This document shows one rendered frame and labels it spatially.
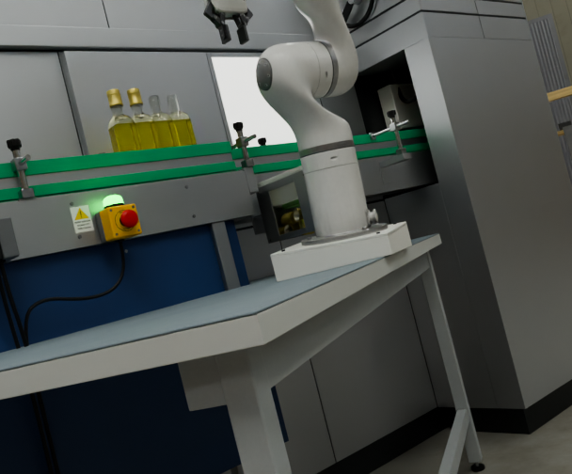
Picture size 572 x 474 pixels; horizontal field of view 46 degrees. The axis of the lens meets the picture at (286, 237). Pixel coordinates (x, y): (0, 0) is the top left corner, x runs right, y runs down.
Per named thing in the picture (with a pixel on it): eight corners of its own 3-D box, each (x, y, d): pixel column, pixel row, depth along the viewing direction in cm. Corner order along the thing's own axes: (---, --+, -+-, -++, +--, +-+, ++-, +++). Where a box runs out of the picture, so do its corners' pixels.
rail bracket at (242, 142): (230, 176, 190) (220, 134, 190) (265, 161, 177) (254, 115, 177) (222, 178, 188) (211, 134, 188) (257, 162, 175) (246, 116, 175)
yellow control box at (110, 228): (129, 240, 154) (121, 209, 155) (144, 234, 149) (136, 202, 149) (102, 245, 150) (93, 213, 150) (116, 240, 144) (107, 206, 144)
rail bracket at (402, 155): (389, 183, 231) (372, 120, 232) (426, 170, 218) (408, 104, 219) (379, 184, 228) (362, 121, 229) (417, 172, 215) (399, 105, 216)
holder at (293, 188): (301, 236, 200) (288, 186, 200) (366, 218, 178) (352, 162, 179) (256, 246, 189) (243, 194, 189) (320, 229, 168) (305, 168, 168)
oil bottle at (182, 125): (197, 187, 191) (179, 115, 191) (207, 182, 186) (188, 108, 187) (180, 189, 187) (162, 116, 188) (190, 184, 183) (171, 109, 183)
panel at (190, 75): (323, 146, 242) (299, 55, 243) (327, 144, 239) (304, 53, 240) (88, 173, 184) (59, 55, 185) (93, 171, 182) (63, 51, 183)
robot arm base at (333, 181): (394, 224, 151) (378, 143, 150) (379, 232, 133) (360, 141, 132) (315, 239, 157) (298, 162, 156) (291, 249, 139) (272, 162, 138)
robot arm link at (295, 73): (366, 143, 142) (343, 32, 141) (294, 155, 133) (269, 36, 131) (332, 153, 153) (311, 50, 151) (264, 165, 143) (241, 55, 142)
